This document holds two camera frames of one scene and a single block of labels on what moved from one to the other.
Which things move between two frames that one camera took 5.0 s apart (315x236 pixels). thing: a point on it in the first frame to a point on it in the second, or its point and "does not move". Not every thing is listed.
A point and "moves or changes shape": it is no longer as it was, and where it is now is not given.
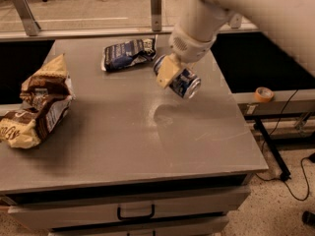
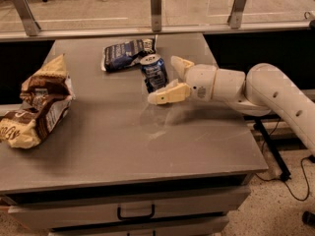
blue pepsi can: [185, 84] moves or changes shape
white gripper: [189, 49] to [201, 80]
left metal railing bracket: [20, 1] does not move
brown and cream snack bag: [46, 97] does not move
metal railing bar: [54, 34] does not move
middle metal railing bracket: [156, 9] does not move
